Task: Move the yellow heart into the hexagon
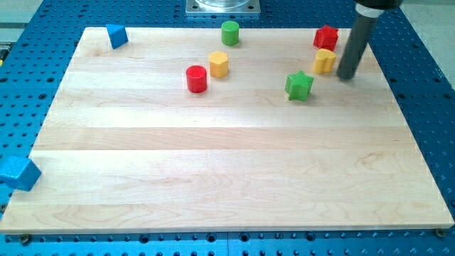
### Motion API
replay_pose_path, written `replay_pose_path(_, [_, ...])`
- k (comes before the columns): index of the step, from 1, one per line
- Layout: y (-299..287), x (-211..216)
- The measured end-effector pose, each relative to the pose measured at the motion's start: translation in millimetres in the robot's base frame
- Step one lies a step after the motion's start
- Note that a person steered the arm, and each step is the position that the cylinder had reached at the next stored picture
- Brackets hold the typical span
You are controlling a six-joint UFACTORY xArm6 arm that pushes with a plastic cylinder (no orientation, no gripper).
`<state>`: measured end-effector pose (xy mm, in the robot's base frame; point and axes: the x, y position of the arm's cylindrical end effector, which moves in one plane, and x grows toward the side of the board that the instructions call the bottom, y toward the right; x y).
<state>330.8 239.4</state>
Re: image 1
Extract black robot arm end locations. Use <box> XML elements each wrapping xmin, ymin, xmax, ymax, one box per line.
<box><xmin>355</xmin><ymin>0</ymin><xmax>404</xmax><ymax>18</ymax></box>

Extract blue triangle block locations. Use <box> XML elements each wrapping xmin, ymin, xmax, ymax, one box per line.
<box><xmin>106</xmin><ymin>23</ymin><xmax>129</xmax><ymax>49</ymax></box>

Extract blue cube block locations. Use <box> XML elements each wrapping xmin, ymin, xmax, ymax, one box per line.
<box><xmin>1</xmin><ymin>156</ymin><xmax>42</xmax><ymax>191</ymax></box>

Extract yellow hexagon block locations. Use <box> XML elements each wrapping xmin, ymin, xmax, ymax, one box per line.
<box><xmin>208</xmin><ymin>51</ymin><xmax>228</xmax><ymax>78</ymax></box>

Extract yellow heart block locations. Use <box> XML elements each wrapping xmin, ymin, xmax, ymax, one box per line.
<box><xmin>312</xmin><ymin>48</ymin><xmax>336</xmax><ymax>74</ymax></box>

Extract wooden board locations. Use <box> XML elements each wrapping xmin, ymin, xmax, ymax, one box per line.
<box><xmin>1</xmin><ymin>27</ymin><xmax>454</xmax><ymax>234</ymax></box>

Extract green star block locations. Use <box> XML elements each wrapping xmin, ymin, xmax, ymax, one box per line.
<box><xmin>285</xmin><ymin>70</ymin><xmax>314</xmax><ymax>102</ymax></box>

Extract red star block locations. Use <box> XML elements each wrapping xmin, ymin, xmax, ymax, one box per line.
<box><xmin>313</xmin><ymin>25</ymin><xmax>338</xmax><ymax>51</ymax></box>

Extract green cylinder block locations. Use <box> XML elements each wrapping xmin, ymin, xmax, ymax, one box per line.
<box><xmin>221</xmin><ymin>21</ymin><xmax>240</xmax><ymax>46</ymax></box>

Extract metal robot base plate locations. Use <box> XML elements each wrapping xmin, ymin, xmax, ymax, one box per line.
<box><xmin>185</xmin><ymin>0</ymin><xmax>261</xmax><ymax>16</ymax></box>

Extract red cylinder block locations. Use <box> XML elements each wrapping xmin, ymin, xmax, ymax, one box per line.
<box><xmin>186</xmin><ymin>65</ymin><xmax>207</xmax><ymax>93</ymax></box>

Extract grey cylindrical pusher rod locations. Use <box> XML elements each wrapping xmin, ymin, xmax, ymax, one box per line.
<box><xmin>336</xmin><ymin>14</ymin><xmax>378</xmax><ymax>80</ymax></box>

